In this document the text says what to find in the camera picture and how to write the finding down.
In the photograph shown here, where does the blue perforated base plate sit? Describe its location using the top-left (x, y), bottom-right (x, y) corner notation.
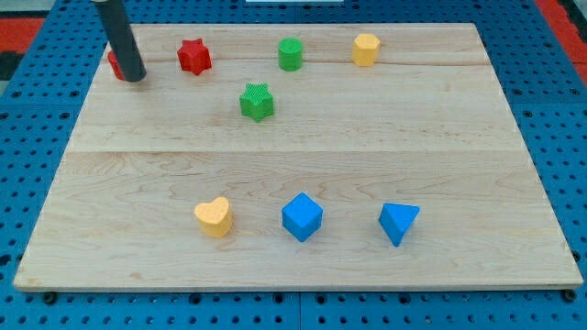
top-left (1, 1), bottom-right (586, 329)

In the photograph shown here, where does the blue cube block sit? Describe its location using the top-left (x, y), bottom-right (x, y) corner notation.
top-left (282, 192), bottom-right (323, 242)

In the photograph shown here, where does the green cylinder block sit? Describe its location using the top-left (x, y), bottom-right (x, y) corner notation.
top-left (278, 38), bottom-right (304, 72)

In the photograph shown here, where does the green star block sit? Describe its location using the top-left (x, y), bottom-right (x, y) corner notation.
top-left (239, 82), bottom-right (274, 122)

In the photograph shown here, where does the red star block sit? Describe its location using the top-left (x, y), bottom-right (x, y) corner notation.
top-left (177, 38), bottom-right (212, 75)

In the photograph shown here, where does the blue triangular prism block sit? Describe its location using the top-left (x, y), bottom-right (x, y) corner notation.
top-left (379, 203), bottom-right (420, 248)

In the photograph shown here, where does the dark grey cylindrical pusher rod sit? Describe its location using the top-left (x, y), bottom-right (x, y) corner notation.
top-left (93, 0), bottom-right (146, 83)

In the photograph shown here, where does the red block behind rod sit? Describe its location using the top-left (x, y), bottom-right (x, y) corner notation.
top-left (107, 50), bottom-right (125, 81)

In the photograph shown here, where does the yellow hexagon block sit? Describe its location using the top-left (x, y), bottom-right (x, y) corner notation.
top-left (351, 34), bottom-right (381, 67)

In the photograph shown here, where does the yellow heart block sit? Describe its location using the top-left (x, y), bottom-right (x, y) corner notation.
top-left (194, 196), bottom-right (233, 238)

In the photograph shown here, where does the light wooden board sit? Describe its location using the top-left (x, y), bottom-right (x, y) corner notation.
top-left (14, 23), bottom-right (583, 292)

